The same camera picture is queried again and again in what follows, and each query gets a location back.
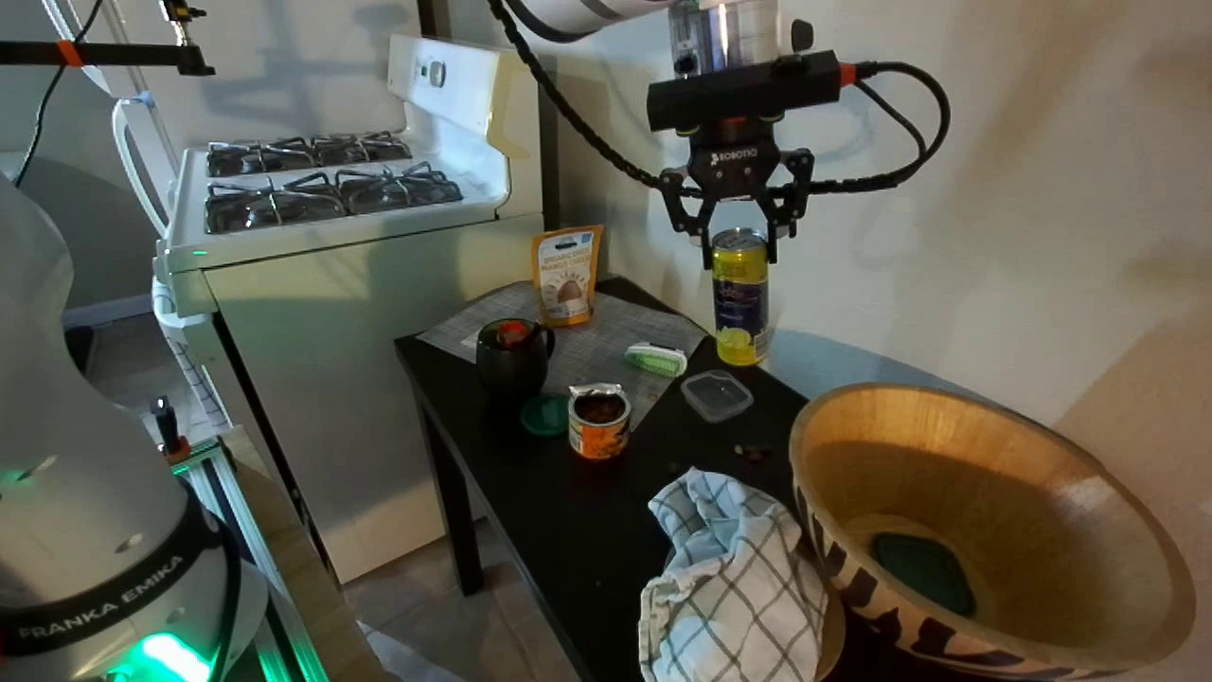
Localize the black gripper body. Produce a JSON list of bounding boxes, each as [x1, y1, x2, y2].
[[656, 110, 816, 243]]

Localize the yellow can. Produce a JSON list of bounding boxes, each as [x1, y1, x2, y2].
[[709, 228, 772, 372]]

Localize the green object inside bowl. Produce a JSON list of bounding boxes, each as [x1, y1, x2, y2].
[[868, 530, 981, 621]]

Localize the wooden zebra pattern bowl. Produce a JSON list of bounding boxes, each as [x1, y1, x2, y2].
[[782, 383, 1202, 682]]

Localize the small white green holder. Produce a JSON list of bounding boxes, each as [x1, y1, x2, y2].
[[623, 339, 694, 383]]

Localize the yellow snack pouch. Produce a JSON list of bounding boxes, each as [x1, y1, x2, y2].
[[531, 224, 609, 335]]

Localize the clear plastic container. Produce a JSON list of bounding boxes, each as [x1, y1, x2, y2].
[[678, 368, 758, 425]]

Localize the grey woven placemat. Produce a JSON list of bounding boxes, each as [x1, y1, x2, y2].
[[421, 282, 713, 431]]

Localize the orange and white cup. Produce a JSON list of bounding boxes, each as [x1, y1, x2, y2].
[[565, 383, 633, 464]]

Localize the black ceramic mug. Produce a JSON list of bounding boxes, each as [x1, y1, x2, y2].
[[473, 315, 560, 405]]

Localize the green round lid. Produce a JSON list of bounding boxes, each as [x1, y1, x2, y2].
[[517, 391, 575, 445]]

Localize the black table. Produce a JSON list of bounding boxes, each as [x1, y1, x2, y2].
[[395, 277, 837, 682]]

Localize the checkered dish cloth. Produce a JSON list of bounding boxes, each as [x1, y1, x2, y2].
[[637, 468, 844, 682]]

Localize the white stove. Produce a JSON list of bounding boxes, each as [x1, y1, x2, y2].
[[146, 29, 548, 586]]

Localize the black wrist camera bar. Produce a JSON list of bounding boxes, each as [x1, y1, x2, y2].
[[645, 46, 849, 138]]

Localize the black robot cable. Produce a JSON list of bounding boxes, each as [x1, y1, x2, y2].
[[484, 0, 955, 202]]

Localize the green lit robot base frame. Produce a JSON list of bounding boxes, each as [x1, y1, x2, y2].
[[146, 396, 338, 682]]

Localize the black camera stand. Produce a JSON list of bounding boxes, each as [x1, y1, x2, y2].
[[0, 0, 221, 80]]

